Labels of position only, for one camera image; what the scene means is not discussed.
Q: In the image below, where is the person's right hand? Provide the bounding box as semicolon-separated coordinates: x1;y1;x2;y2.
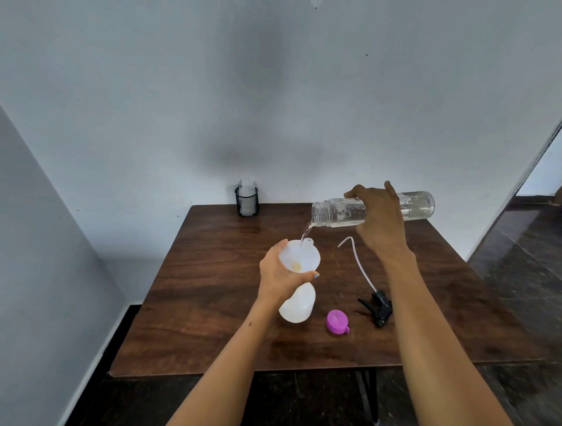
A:
343;180;416;264

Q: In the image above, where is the person's left hand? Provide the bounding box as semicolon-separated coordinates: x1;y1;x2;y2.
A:
258;238;321;308

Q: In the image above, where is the white spray bottle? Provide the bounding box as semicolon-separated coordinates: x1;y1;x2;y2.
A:
278;282;317;325

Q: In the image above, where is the white plastic funnel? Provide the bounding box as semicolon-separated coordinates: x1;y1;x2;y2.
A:
279;238;322;274

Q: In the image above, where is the clear water bottle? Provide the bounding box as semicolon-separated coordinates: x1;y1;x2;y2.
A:
310;190;436;229

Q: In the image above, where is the purple bottle cap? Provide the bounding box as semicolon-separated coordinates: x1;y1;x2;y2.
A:
325;309;351;338

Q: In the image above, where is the black spray trigger with tube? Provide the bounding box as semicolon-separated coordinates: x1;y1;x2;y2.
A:
337;236;394;329

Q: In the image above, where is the person's left forearm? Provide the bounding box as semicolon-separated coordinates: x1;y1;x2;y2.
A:
166;298;287;426

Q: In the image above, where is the person's right forearm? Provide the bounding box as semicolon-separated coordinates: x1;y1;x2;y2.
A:
381;250;515;426

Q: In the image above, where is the dark wooden table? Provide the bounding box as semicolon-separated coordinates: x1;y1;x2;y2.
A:
109;203;546;379

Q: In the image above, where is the black mesh holder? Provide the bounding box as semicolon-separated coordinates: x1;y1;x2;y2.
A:
234;185;261;218

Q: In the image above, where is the black metal table leg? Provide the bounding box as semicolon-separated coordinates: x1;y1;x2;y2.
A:
355;368;381;426

